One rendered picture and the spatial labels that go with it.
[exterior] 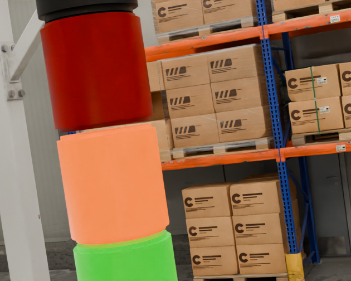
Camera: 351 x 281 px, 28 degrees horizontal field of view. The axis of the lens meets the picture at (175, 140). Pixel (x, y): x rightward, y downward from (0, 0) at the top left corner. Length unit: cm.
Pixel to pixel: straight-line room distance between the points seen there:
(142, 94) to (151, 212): 6
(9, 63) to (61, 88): 257
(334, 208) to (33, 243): 678
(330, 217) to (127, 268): 907
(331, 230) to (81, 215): 911
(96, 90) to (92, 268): 8
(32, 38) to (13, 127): 37
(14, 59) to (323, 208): 695
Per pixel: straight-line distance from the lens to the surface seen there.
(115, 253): 33
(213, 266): 862
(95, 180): 33
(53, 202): 1105
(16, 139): 291
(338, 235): 942
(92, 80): 33
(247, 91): 809
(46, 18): 35
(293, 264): 818
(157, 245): 34
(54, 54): 34
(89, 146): 33
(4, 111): 289
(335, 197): 933
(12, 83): 292
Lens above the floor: 228
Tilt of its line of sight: 3 degrees down
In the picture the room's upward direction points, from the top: 8 degrees counter-clockwise
